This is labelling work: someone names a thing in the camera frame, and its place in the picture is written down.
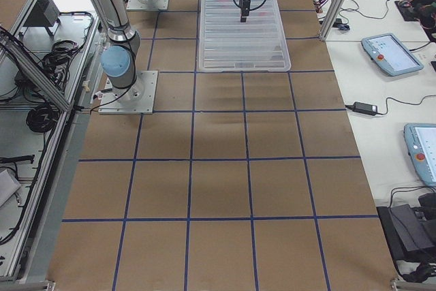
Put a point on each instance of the aluminium frame post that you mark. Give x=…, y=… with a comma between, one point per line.
x=337, y=1

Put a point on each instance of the lower blue teach pendant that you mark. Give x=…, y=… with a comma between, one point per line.
x=420, y=142

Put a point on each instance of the clear plastic box lid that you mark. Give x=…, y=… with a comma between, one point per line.
x=228, y=45

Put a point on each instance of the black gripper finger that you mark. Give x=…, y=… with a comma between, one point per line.
x=244, y=9

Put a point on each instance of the blue teach pendant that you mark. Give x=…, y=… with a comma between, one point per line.
x=420, y=142
x=390, y=55

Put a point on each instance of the black power adapter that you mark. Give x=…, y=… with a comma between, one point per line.
x=364, y=108

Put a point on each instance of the grey box on shelf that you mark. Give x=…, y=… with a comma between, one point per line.
x=44, y=14

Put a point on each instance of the person in black clothes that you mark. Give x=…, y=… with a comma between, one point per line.
x=425, y=13

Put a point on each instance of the upper blue teach pendant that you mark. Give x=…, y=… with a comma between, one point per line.
x=390, y=55

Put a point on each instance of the black laptop bottom right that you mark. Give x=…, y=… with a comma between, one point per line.
x=409, y=232

